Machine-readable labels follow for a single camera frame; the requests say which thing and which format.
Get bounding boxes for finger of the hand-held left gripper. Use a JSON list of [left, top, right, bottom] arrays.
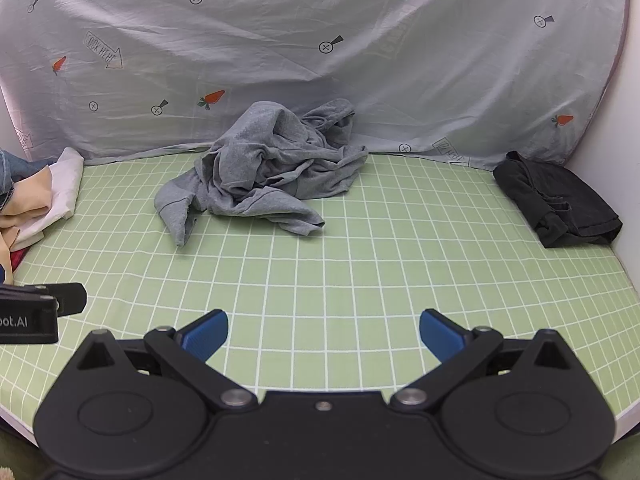
[[0, 283, 87, 318]]

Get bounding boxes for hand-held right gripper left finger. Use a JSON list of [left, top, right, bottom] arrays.
[[75, 309, 259, 414]]

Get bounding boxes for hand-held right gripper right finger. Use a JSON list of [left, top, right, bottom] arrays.
[[390, 309, 576, 414]]

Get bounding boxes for grey zip hoodie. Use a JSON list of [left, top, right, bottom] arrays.
[[154, 99, 369, 248]]

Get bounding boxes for green grid mat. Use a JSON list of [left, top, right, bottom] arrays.
[[0, 152, 640, 423]]

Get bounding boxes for beige garment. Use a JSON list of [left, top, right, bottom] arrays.
[[0, 166, 54, 262]]

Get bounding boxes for white garment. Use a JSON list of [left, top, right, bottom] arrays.
[[10, 147, 85, 252]]

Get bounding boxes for blue denim jeans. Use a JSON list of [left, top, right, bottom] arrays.
[[0, 149, 57, 211]]

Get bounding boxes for black folded garment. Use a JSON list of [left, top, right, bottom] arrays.
[[493, 151, 624, 249]]

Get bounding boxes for carrot printed pale sheet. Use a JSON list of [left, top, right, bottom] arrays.
[[0, 0, 630, 171]]

